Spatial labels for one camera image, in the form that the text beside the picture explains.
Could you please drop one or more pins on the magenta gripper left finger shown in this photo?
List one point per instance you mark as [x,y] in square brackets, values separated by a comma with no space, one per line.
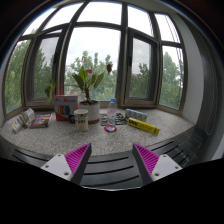
[70,166]

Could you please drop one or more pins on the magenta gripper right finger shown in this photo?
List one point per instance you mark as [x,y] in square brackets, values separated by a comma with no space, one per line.
[152,166]

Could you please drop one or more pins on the clear plastic water bottle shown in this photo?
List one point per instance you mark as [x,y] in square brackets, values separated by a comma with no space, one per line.
[111,113]

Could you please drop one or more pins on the black slatted bench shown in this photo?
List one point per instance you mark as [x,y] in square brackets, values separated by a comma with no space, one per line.
[117,171]

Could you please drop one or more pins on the yellow long box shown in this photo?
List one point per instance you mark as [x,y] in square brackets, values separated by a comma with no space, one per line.
[143,126]

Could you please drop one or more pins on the small black object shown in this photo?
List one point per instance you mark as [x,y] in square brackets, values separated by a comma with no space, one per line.
[71,119]

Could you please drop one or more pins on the white paper cup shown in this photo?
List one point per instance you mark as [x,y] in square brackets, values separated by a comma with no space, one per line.
[81,119]

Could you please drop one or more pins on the red round coaster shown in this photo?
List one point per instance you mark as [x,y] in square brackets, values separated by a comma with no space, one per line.
[110,129]

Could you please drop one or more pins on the colourful dark book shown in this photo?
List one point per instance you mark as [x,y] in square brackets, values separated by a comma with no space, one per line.
[41,121]

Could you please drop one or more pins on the black patterned flat sheet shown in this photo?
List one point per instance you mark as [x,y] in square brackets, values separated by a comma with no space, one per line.
[120,119]

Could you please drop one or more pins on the light blue small box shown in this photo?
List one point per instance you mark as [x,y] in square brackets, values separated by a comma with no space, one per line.
[129,113]

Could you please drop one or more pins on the red filament box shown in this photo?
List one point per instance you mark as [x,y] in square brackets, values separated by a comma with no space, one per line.
[64,106]

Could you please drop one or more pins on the potted anthurium plant white pot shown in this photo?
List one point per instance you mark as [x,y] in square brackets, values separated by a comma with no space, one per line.
[86,80]

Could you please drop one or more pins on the white small carton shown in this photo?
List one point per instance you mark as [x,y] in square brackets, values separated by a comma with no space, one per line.
[27,117]

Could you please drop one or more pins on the brown window frame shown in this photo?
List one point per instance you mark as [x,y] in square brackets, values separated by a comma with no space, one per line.
[143,46]

